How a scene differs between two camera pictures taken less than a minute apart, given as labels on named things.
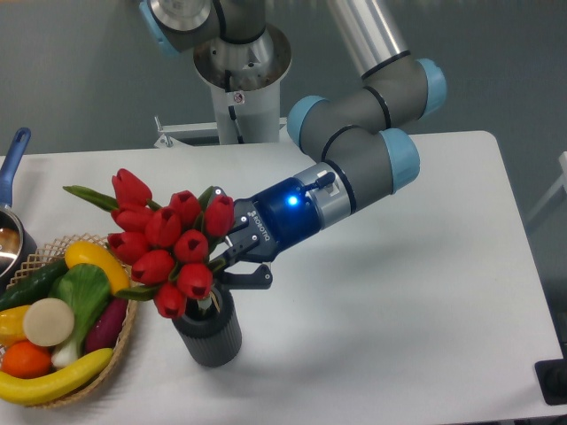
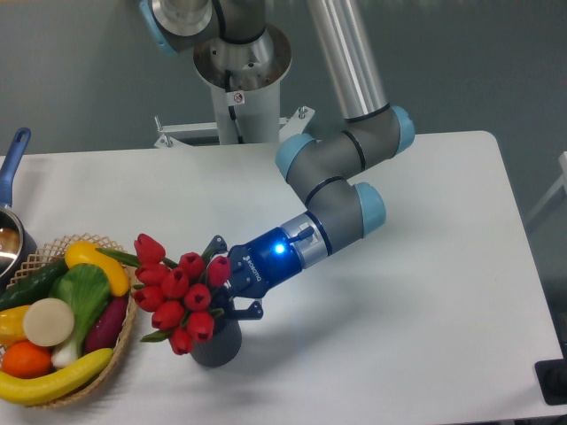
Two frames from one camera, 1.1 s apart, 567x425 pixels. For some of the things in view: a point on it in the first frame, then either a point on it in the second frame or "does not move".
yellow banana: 33,390 does not move
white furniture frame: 562,181 does not move
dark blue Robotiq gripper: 283,216 -> 256,265
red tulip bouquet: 168,245 -> 176,296
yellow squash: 83,252 does not move
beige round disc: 49,321 does not move
